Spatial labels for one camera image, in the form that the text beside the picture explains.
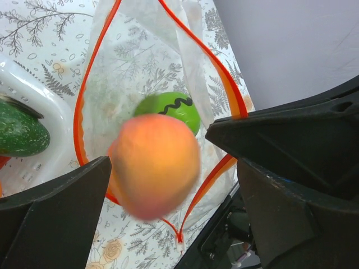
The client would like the clear zip top bag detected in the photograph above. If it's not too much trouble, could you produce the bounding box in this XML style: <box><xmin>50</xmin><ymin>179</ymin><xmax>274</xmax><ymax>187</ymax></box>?
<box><xmin>73</xmin><ymin>1</ymin><xmax>247</xmax><ymax>250</ymax></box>

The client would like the green toy watermelon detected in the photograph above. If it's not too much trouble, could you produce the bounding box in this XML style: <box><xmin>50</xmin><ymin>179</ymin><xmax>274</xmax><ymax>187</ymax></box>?
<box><xmin>133</xmin><ymin>91</ymin><xmax>201</xmax><ymax>136</ymax></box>

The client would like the white plastic fruit basket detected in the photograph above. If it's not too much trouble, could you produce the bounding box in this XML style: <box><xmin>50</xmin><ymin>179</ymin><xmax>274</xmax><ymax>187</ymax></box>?
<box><xmin>1</xmin><ymin>54</ymin><xmax>79</xmax><ymax>197</ymax></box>

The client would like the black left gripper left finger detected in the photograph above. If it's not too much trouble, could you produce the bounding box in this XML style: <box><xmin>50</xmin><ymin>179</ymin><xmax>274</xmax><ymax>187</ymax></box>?
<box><xmin>1</xmin><ymin>156</ymin><xmax>111</xmax><ymax>269</ymax></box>

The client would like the dark green cucumber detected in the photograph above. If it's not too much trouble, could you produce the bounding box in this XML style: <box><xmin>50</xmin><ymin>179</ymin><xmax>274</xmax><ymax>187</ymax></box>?
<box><xmin>1</xmin><ymin>94</ymin><xmax>50</xmax><ymax>157</ymax></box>

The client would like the orange pink peach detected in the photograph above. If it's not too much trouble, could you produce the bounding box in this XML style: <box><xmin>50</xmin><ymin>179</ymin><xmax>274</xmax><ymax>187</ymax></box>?
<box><xmin>108</xmin><ymin>114</ymin><xmax>201</xmax><ymax>220</ymax></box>

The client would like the floral table mat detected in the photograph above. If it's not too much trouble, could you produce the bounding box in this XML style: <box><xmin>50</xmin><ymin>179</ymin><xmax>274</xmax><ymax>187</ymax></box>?
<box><xmin>1</xmin><ymin>1</ymin><xmax>252</xmax><ymax>268</ymax></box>

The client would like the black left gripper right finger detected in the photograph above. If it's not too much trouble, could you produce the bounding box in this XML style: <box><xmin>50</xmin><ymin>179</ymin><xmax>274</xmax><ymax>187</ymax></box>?
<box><xmin>206</xmin><ymin>82</ymin><xmax>358</xmax><ymax>268</ymax></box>

